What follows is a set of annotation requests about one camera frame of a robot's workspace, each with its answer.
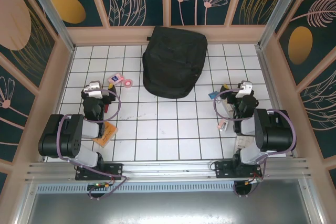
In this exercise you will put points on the purple white card packet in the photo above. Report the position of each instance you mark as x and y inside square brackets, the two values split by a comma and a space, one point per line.
[114, 78]

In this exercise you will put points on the blue binder clips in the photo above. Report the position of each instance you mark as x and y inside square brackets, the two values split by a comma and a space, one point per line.
[214, 95]

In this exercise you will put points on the pink tape roll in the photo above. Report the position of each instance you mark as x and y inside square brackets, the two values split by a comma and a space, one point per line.
[128, 83]

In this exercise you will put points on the orange paperback book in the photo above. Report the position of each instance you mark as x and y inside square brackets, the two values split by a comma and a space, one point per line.
[107, 134]

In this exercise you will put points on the pink eraser pack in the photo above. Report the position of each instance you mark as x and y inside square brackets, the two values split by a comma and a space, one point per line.
[222, 125]

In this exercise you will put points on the white pen package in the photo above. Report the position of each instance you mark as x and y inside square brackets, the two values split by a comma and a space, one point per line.
[242, 142]

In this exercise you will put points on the black backpack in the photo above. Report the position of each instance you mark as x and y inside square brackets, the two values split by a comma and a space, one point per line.
[173, 64]

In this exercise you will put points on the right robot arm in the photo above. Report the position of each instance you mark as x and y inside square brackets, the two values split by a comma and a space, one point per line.
[275, 134]

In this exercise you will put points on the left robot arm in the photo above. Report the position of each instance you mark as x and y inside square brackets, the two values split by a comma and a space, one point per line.
[63, 140]

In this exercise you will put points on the small green circuit board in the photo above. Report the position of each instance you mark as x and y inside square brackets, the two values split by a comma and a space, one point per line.
[98, 185]

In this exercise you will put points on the grey sheet metal panel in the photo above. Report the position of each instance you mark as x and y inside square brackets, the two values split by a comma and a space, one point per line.
[168, 208]

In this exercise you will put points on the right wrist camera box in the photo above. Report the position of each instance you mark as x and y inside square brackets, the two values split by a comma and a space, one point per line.
[244, 90]

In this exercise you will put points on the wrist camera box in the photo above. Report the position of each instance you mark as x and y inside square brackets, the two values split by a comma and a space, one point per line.
[244, 90]
[92, 89]

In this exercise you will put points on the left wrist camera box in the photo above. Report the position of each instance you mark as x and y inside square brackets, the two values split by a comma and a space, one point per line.
[92, 89]

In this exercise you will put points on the aluminium side rail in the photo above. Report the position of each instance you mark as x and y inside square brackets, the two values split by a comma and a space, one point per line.
[273, 90]

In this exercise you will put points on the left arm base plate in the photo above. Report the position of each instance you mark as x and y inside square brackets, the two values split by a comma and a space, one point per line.
[115, 170]

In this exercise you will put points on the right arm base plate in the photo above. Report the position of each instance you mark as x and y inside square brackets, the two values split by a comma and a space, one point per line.
[223, 170]

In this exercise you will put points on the aluminium frame post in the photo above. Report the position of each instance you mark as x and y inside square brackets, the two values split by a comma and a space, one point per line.
[52, 16]
[275, 11]

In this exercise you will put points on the aluminium mounting rail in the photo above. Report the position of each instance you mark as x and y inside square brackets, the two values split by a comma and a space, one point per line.
[168, 169]

